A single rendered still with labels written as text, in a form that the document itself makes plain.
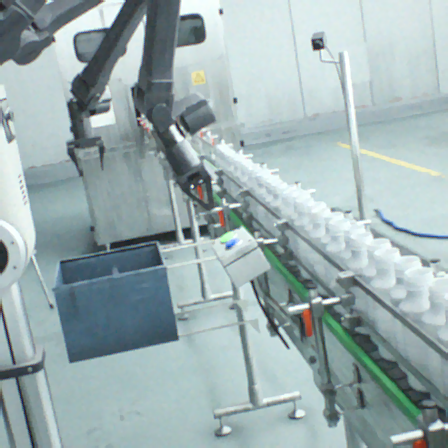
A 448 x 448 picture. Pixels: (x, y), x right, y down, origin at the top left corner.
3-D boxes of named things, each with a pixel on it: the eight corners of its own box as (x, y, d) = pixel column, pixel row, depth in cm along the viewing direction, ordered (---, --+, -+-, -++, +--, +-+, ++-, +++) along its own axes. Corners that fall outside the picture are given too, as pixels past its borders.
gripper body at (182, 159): (202, 165, 164) (185, 134, 162) (209, 171, 154) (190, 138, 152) (175, 180, 164) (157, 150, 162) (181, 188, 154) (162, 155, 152)
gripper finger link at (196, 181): (222, 197, 166) (200, 159, 163) (228, 203, 159) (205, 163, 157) (194, 214, 165) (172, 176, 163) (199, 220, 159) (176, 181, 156)
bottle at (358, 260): (353, 338, 129) (340, 241, 125) (356, 324, 134) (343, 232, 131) (390, 335, 127) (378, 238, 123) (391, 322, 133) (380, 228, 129)
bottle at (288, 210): (311, 256, 180) (301, 186, 176) (317, 263, 174) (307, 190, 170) (285, 261, 179) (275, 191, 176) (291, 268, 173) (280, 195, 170)
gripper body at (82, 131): (67, 146, 222) (62, 120, 220) (103, 139, 223) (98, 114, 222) (67, 149, 216) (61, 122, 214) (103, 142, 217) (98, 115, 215)
